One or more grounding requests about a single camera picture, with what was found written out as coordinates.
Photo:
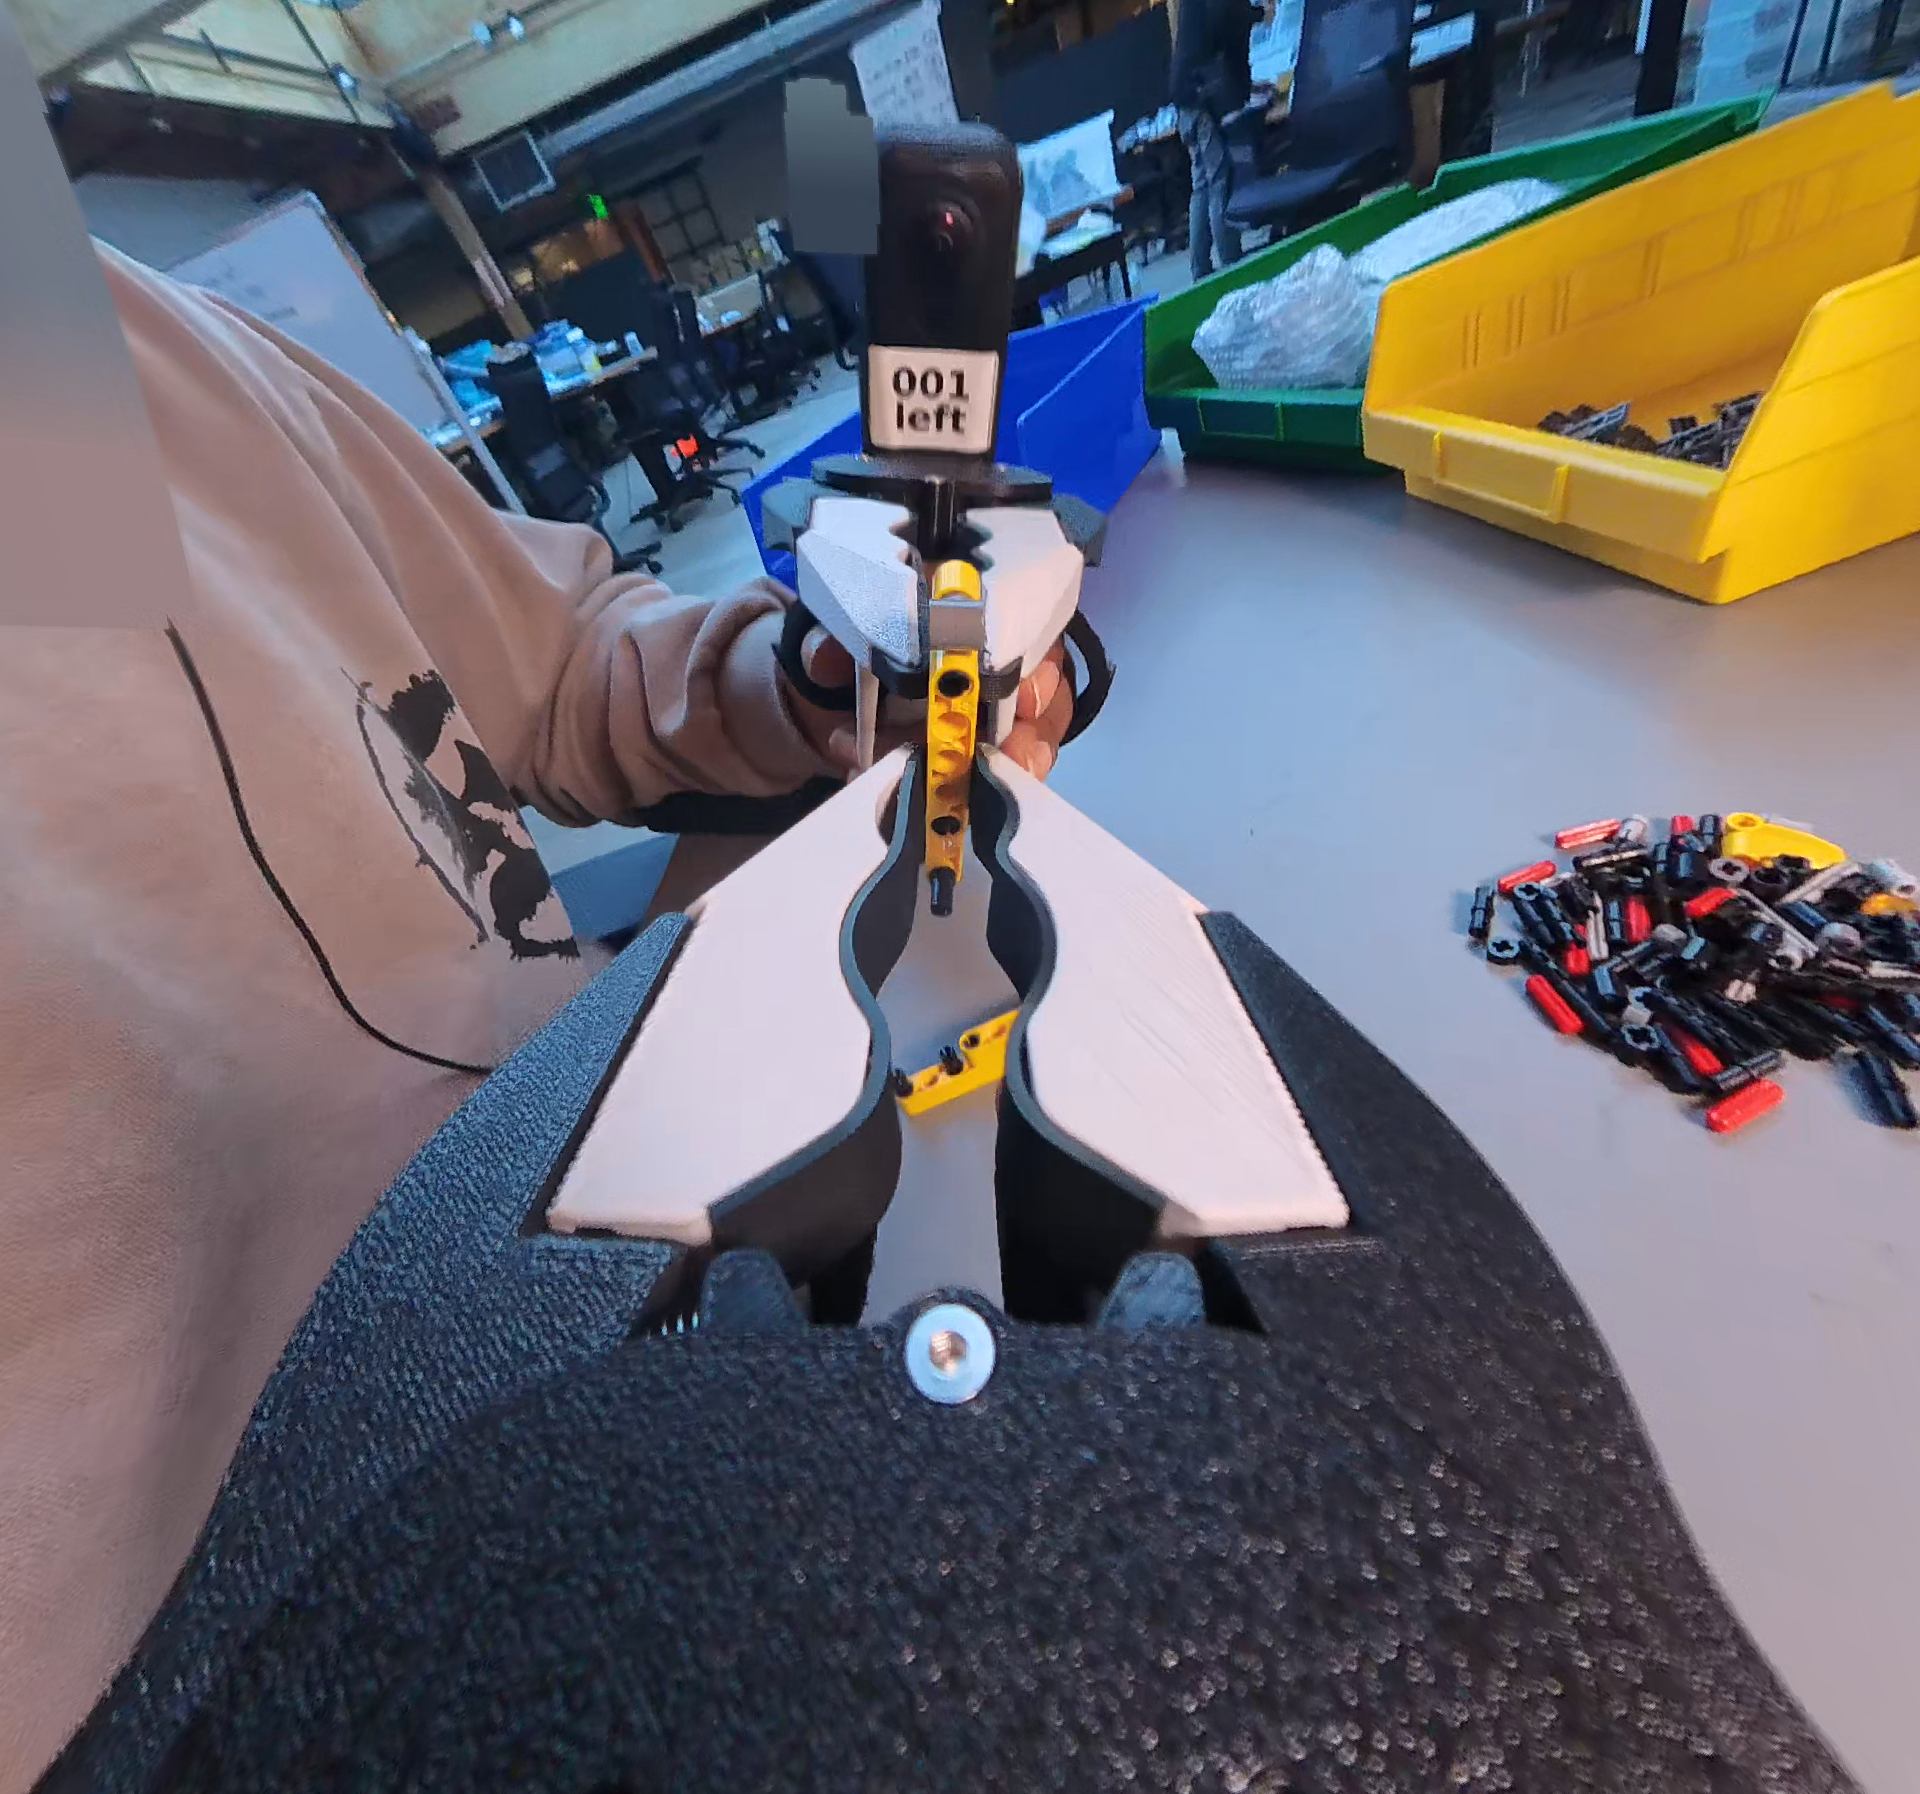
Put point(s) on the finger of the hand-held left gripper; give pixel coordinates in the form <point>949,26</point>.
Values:
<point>1035,587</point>
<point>863,578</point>

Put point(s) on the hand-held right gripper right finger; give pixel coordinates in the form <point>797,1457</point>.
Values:
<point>1170,1073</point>

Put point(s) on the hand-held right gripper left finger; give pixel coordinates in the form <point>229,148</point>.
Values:
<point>720,1073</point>

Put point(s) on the long yellow perforated beam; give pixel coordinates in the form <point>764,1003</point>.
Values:
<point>949,773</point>

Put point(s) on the short yellow beam with pins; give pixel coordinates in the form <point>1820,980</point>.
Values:
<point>953,1066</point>

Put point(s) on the person's left forearm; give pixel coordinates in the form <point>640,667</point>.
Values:
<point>644,684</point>

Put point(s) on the grey desk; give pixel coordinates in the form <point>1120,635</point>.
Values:
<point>1352,773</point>

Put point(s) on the person's left hand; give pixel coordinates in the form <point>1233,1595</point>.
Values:
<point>1035,713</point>

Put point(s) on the blue plastic bin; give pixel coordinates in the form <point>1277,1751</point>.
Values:
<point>1081,399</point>

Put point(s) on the black wrist rest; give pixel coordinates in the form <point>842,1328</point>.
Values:
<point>720,806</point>

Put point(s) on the green plastic bin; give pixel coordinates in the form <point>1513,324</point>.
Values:
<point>1245,423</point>

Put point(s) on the clear plastic bag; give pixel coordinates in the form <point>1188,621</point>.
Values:
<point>1292,324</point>

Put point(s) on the black mesh office chair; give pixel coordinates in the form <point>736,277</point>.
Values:
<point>1335,83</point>

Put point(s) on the pile of black red pins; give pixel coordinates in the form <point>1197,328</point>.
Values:
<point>1697,955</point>

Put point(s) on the person's grey hoodie torso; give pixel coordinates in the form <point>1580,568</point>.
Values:
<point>151,1073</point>

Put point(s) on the yellow plastic bin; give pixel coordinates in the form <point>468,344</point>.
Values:
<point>1576,293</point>

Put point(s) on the heap of dark grey plates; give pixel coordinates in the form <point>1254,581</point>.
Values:
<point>1665,433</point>

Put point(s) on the white printed wall paper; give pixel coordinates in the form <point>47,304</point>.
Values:
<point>909,61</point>

